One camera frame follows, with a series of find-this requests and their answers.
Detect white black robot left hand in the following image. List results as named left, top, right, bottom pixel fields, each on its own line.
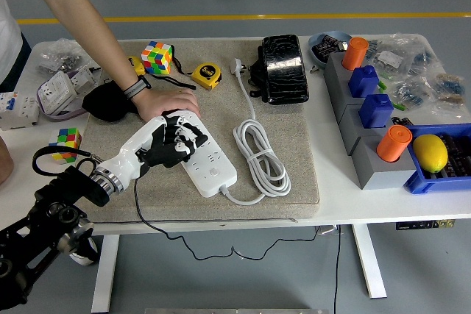
left=96, top=110, right=210, bottom=190

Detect person's left hand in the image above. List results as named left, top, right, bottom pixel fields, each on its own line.
left=132, top=88, right=202, bottom=121

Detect black power adapter plug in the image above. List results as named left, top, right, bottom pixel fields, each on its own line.
left=156, top=144, right=192, bottom=170

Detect black adapter cord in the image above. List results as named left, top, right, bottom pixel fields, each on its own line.
left=132, top=176, right=321, bottom=262

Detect white power strip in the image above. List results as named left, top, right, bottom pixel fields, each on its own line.
left=161, top=109, right=238, bottom=197

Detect grey black wrist band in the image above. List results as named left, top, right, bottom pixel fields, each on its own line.
left=122, top=74, right=152, bottom=100

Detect yellow tape measure black label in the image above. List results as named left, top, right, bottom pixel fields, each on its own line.
left=127, top=56, right=147, bottom=76

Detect large colourful puzzle cube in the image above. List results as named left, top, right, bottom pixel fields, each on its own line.
left=141, top=40, right=174, bottom=75

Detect yellow tape measure round label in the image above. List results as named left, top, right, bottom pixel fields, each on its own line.
left=191, top=63, right=223, bottom=90

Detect black cloth pouch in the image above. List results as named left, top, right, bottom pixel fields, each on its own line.
left=81, top=83, right=140, bottom=123

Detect grey-brown mat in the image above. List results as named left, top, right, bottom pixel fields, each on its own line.
left=71, top=38, right=320, bottom=225

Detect small colourful puzzle cube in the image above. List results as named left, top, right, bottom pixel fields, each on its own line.
left=48, top=126, right=82, bottom=164

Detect clear bag metal parts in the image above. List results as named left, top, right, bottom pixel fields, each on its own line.
left=35, top=38, right=104, bottom=74

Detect white circuit breaker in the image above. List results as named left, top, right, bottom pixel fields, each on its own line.
left=0, top=90, right=40, bottom=131

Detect white table leg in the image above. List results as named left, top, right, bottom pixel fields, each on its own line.
left=91, top=234, right=121, bottom=313
left=351, top=224, right=388, bottom=299

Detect glossy black case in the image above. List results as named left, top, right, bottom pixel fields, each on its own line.
left=261, top=33, right=310, bottom=104

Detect blue bowl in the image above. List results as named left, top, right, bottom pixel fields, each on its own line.
left=308, top=30, right=353, bottom=71

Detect person's torso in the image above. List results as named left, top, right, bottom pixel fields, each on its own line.
left=0, top=0, right=32, bottom=87

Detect black components in bowl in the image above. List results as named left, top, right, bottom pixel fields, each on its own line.
left=314, top=34, right=349, bottom=63

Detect grey holder block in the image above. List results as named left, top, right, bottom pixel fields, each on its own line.
left=323, top=51, right=355, bottom=90
left=333, top=78, right=365, bottom=124
left=351, top=133, right=420, bottom=190
left=339, top=102, right=393, bottom=156

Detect orange cylinder peg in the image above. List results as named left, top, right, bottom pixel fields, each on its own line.
left=375, top=124, right=412, bottom=163
left=341, top=36, right=369, bottom=71

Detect blue block peg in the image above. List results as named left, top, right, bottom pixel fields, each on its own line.
left=358, top=93, right=394, bottom=129
left=348, top=65, right=380, bottom=99

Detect clear bag white label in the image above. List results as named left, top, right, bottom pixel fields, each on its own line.
left=367, top=33, right=439, bottom=72

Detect clear bag blue resistors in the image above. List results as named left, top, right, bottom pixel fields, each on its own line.
left=430, top=65, right=471, bottom=120
left=389, top=71, right=437, bottom=109

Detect blue plastic bin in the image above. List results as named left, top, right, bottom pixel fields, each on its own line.
left=403, top=122, right=471, bottom=196

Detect yellow lemon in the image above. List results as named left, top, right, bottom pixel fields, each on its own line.
left=411, top=133, right=449, bottom=174

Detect black table control panel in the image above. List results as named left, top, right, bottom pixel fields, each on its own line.
left=396, top=219, right=456, bottom=231

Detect black components in bin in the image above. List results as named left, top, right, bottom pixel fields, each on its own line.
left=436, top=133, right=471, bottom=179

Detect black lanyard strap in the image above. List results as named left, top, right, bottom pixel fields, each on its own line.
left=149, top=55, right=197, bottom=90

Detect white coiled power cable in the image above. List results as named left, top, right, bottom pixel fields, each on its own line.
left=230, top=57, right=291, bottom=205

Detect white wall socket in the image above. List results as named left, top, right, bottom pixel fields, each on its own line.
left=36, top=70, right=80, bottom=115
left=69, top=65, right=102, bottom=89

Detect grey under-table bracket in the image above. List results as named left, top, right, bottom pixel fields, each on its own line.
left=316, top=224, right=343, bottom=237

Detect black hanging cable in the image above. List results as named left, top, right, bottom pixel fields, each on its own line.
left=333, top=224, right=342, bottom=311

